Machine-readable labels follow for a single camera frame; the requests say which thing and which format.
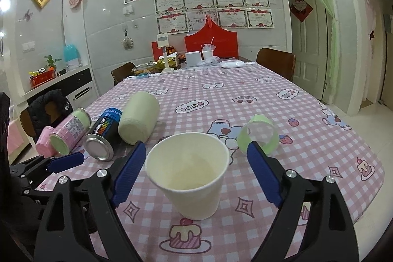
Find black jacket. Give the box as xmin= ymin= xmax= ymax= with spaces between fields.
xmin=27 ymin=89 xmax=74 ymax=143

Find tray of snacks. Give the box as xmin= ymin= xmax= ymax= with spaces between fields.
xmin=132 ymin=61 xmax=158 ymax=77

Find white paper cup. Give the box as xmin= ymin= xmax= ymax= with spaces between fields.
xmin=145 ymin=132 xmax=230 ymax=221

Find red diamond door decoration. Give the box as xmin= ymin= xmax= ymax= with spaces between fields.
xmin=289 ymin=0 xmax=314 ymax=22

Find black cabinet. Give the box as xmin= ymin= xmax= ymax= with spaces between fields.
xmin=57 ymin=68 xmax=93 ymax=110

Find pink green labelled can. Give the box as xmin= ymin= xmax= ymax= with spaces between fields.
xmin=50 ymin=108 xmax=92 ymax=156

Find small potted plant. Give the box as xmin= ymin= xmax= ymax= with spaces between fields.
xmin=43 ymin=55 xmax=61 ymax=70

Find pale green towel roll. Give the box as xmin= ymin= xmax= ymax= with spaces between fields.
xmin=118 ymin=91 xmax=160 ymax=146

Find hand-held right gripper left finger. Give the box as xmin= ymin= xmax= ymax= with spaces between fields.
xmin=34 ymin=141 xmax=147 ymax=262

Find brown wooden chair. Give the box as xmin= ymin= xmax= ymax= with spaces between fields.
xmin=256 ymin=48 xmax=296 ymax=81
xmin=111 ymin=62 xmax=136 ymax=86

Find white panel door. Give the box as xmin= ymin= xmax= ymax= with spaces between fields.
xmin=289 ymin=0 xmax=331 ymax=103

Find pink cup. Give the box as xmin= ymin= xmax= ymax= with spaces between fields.
xmin=35 ymin=126 xmax=59 ymax=157

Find white square box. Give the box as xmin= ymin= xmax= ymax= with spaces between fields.
xmin=185 ymin=51 xmax=202 ymax=67

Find light blue kettle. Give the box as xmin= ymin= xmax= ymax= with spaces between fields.
xmin=63 ymin=44 xmax=82 ymax=67

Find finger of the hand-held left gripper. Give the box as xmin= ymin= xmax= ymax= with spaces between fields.
xmin=9 ymin=152 xmax=85 ymax=186

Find red box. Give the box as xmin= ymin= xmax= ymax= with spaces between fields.
xmin=29 ymin=70 xmax=57 ymax=88

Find white standing table mirror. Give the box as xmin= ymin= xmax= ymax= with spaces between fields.
xmin=156 ymin=34 xmax=174 ymax=74

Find black metal can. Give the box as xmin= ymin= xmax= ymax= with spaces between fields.
xmin=84 ymin=108 xmax=123 ymax=162

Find red gift bag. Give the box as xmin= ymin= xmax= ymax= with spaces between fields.
xmin=184 ymin=16 xmax=239 ymax=60

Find white plastic bag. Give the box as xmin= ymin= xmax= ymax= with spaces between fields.
xmin=221 ymin=60 xmax=246 ymax=69

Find plastic cup with straw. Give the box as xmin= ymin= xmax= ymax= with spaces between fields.
xmin=201 ymin=37 xmax=216 ymax=62

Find pink checkered tablecloth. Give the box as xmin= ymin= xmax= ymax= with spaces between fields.
xmin=35 ymin=61 xmax=386 ymax=262

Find green lace curtain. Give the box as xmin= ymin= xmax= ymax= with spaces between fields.
xmin=273 ymin=0 xmax=341 ymax=91

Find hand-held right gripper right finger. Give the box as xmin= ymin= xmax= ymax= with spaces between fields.
xmin=246 ymin=141 xmax=360 ymax=262

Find clear green tape roll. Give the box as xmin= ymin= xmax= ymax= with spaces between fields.
xmin=237 ymin=115 xmax=280 ymax=156

